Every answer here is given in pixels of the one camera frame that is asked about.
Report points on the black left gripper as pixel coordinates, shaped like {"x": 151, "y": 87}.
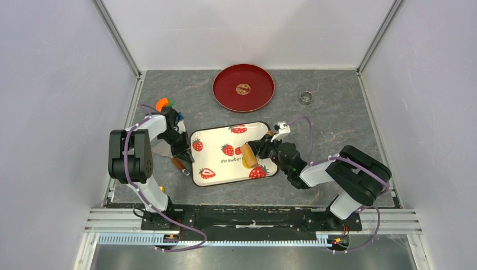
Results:
{"x": 183, "y": 152}

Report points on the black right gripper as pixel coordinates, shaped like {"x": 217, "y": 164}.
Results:
{"x": 261, "y": 149}

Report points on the wooden dough roller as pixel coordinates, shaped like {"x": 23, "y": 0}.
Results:
{"x": 247, "y": 153}

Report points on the yellow dough ball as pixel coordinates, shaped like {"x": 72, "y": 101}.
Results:
{"x": 244, "y": 163}

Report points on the white strawberry tray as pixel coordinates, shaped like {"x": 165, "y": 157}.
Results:
{"x": 218, "y": 159}

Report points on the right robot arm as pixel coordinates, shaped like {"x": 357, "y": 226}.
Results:
{"x": 362, "y": 178}

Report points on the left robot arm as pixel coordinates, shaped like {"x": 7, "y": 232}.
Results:
{"x": 130, "y": 154}

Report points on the blue toy block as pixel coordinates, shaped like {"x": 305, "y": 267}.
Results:
{"x": 179, "y": 116}

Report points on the orange curved toy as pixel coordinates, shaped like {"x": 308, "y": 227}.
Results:
{"x": 164, "y": 102}

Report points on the red round plate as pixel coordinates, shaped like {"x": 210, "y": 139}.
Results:
{"x": 243, "y": 88}

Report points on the metal scraper wooden handle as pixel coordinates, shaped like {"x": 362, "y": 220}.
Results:
{"x": 163, "y": 149}

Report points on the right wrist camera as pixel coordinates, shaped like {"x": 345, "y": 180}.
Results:
{"x": 282, "y": 130}

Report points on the small metal ring cutter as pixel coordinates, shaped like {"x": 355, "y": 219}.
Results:
{"x": 305, "y": 98}

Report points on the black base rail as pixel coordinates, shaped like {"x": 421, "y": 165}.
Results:
{"x": 245, "y": 223}

